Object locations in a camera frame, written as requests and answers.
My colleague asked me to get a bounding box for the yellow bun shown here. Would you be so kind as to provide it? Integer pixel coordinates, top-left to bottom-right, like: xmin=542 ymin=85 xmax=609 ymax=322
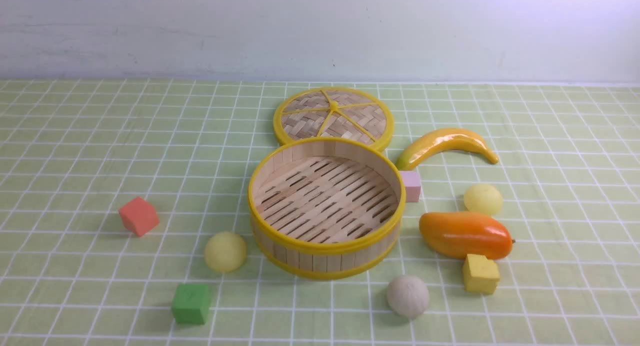
xmin=462 ymin=184 xmax=504 ymax=216
xmin=203 ymin=231 xmax=248 ymax=273

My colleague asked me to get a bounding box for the white bun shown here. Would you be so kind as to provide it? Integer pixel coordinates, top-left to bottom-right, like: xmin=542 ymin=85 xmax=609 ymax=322
xmin=386 ymin=275 xmax=431 ymax=320

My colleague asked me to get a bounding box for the bamboo steamer tray yellow rim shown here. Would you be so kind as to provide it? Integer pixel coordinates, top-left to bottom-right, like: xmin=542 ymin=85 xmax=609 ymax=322
xmin=247 ymin=138 xmax=406 ymax=280

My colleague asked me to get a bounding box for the woven bamboo steamer lid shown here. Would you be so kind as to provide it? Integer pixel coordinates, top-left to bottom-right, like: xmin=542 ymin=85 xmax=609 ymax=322
xmin=273 ymin=86 xmax=394 ymax=152

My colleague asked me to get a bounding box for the pink foam cube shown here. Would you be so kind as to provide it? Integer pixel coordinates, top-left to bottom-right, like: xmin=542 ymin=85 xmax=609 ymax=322
xmin=399 ymin=170 xmax=422 ymax=203

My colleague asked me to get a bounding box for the yellow plastic banana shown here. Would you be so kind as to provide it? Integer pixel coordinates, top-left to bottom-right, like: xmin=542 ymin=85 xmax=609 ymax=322
xmin=395 ymin=128 xmax=499 ymax=171

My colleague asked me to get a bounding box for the orange plastic mango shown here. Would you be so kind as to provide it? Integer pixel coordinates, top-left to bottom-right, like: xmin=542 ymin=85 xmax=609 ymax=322
xmin=418 ymin=212 xmax=515 ymax=260

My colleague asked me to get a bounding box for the red foam cube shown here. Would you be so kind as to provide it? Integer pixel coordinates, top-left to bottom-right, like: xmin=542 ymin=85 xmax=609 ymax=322
xmin=118 ymin=197 xmax=160 ymax=237

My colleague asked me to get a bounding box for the green foam cube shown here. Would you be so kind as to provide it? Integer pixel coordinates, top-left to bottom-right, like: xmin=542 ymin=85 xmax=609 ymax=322
xmin=171 ymin=283 xmax=211 ymax=325

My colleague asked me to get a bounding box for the yellow foam cube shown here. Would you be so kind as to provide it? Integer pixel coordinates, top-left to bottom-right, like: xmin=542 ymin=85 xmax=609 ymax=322
xmin=462 ymin=254 xmax=501 ymax=295

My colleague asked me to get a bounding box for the green checkered tablecloth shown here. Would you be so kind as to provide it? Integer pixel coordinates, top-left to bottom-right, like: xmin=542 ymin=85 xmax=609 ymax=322
xmin=0 ymin=79 xmax=640 ymax=346

